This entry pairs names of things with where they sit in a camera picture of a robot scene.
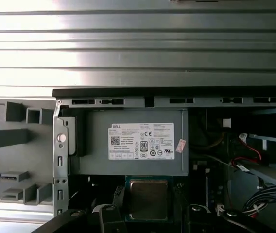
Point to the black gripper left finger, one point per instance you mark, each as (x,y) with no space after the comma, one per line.
(108,218)

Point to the grey power supply unit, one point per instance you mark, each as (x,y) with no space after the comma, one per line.
(96,160)

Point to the grey parts rack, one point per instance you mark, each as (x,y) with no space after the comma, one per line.
(40,155)

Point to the black PC case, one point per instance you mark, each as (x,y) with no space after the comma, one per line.
(152,91)

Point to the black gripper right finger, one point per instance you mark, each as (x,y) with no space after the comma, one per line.
(196,218)

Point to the silver CPU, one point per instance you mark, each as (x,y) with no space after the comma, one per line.
(149,199)

